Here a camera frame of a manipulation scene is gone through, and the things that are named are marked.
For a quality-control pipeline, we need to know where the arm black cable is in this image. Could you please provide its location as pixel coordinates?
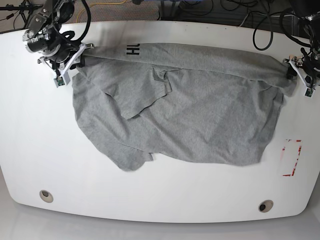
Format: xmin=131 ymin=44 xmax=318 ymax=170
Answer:
xmin=57 ymin=0 xmax=92 ymax=46
xmin=252 ymin=0 xmax=316 ymax=51

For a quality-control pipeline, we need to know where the table cable grommet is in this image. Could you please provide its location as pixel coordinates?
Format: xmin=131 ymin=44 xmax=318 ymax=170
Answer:
xmin=39 ymin=190 xmax=54 ymax=203
xmin=258 ymin=199 xmax=274 ymax=213

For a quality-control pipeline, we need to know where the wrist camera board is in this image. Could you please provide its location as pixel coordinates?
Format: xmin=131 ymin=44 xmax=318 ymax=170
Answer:
xmin=54 ymin=76 xmax=66 ymax=88
xmin=304 ymin=88 xmax=315 ymax=98

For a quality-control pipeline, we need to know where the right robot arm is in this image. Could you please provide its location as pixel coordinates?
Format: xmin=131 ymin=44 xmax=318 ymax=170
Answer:
xmin=22 ymin=0 xmax=92 ymax=78

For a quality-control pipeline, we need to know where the black tripod stand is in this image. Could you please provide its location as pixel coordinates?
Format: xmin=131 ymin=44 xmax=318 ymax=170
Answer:
xmin=0 ymin=0 xmax=44 ymax=30

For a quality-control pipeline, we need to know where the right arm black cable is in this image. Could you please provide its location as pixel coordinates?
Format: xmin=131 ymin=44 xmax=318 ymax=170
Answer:
xmin=57 ymin=0 xmax=92 ymax=46

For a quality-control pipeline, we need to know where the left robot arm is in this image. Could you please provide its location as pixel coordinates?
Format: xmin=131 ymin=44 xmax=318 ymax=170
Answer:
xmin=279 ymin=0 xmax=320 ymax=90

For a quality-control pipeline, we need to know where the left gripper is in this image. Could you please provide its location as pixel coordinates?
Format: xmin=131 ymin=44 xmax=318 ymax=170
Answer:
xmin=282 ymin=55 xmax=320 ymax=90

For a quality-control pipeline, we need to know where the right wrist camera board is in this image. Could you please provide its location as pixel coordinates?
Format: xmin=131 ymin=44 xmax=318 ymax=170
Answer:
xmin=54 ymin=76 xmax=66 ymax=88

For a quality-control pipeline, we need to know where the yellow cable on floor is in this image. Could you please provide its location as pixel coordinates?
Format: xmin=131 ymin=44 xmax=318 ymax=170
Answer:
xmin=76 ymin=0 xmax=126 ymax=23

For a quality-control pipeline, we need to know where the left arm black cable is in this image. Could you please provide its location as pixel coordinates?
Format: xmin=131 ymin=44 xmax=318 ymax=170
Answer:
xmin=252 ymin=0 xmax=316 ymax=51

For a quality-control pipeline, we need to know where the red tape rectangle marking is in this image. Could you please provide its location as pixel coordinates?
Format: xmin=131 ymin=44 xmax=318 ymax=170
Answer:
xmin=279 ymin=139 xmax=303 ymax=177

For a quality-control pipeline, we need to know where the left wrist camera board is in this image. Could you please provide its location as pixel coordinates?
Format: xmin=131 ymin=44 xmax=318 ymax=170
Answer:
xmin=304 ymin=88 xmax=315 ymax=98

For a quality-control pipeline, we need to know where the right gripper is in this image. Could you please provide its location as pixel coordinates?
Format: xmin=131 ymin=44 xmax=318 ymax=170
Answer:
xmin=37 ymin=43 xmax=95 ymax=77

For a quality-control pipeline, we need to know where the left table cable grommet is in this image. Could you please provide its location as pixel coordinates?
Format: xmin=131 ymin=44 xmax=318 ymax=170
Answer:
xmin=39 ymin=190 xmax=54 ymax=203

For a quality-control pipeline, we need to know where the grey T-shirt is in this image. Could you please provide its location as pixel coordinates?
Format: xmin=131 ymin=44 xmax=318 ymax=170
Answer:
xmin=72 ymin=43 xmax=297 ymax=171

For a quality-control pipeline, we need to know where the right table cable grommet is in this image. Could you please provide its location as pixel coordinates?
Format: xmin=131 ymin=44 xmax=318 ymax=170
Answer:
xmin=258 ymin=199 xmax=274 ymax=213

